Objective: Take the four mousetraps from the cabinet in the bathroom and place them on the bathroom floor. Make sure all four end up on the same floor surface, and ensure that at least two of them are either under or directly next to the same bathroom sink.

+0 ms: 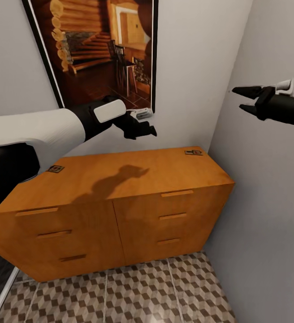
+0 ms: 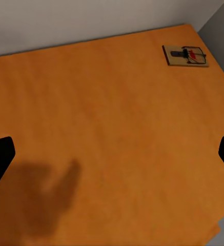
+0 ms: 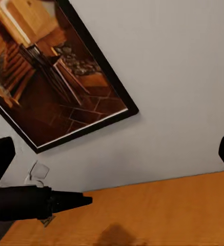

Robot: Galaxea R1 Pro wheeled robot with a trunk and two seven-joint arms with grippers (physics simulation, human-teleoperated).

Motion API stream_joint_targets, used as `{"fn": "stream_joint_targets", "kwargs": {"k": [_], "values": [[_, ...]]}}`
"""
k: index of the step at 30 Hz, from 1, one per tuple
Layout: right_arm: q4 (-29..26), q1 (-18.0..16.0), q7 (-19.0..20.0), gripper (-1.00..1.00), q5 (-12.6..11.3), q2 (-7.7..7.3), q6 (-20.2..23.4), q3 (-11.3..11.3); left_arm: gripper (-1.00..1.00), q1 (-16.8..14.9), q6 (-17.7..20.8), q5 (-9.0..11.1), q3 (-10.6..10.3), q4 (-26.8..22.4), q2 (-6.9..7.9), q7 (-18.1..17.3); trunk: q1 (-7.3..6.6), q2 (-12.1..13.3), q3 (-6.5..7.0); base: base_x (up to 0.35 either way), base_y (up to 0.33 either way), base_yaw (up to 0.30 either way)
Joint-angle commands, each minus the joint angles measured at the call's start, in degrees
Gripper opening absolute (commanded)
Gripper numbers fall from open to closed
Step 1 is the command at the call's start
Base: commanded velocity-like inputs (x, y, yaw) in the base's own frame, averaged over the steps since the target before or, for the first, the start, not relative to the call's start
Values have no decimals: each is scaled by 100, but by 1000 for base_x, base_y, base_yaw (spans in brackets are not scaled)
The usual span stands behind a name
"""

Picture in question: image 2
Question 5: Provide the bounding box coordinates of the mousetrap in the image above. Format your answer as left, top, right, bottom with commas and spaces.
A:
162, 45, 209, 68

